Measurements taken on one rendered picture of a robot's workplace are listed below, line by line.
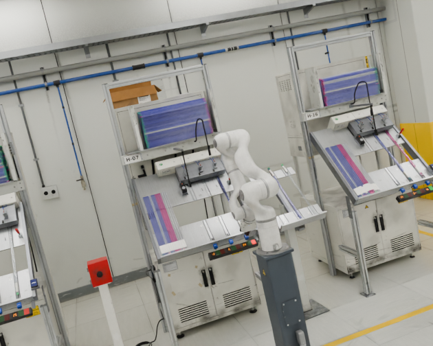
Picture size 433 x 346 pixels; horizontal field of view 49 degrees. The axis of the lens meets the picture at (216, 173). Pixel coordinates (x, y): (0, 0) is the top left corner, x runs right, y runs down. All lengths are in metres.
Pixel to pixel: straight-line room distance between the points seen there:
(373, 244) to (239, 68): 2.36
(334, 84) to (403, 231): 1.32
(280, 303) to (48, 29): 3.43
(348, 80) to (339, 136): 0.45
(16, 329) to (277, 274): 1.77
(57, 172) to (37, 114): 0.59
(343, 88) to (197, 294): 1.96
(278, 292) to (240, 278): 0.83
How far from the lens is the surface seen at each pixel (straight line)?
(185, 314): 3.59
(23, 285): 3.19
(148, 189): 3.45
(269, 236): 2.75
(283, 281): 2.83
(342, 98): 3.98
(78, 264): 5.10
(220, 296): 3.61
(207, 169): 3.47
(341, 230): 3.89
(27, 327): 3.53
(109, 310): 3.32
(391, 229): 4.13
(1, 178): 3.47
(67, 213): 4.99
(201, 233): 3.21
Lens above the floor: 1.59
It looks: 8 degrees down
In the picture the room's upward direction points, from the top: 13 degrees counter-clockwise
